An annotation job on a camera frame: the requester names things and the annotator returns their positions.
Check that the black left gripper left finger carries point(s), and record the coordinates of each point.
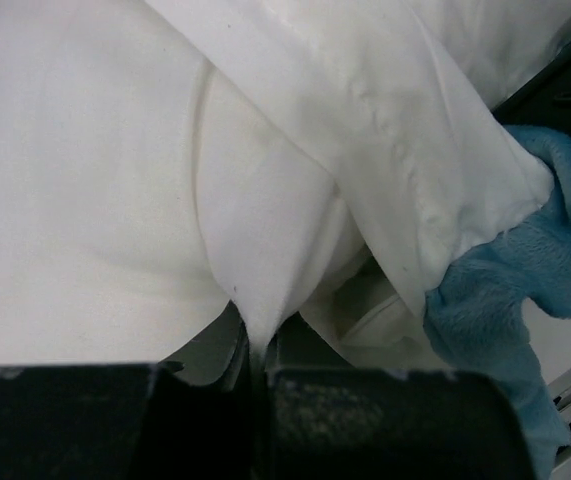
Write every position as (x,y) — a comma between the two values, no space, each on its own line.
(185,417)

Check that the blue ruffled pillowcase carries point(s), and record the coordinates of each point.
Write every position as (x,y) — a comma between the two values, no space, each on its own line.
(415,150)

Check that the white pillow insert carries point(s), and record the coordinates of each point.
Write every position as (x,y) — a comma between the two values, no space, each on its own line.
(161,158)

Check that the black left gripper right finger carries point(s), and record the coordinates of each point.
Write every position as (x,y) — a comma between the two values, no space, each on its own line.
(326,419)

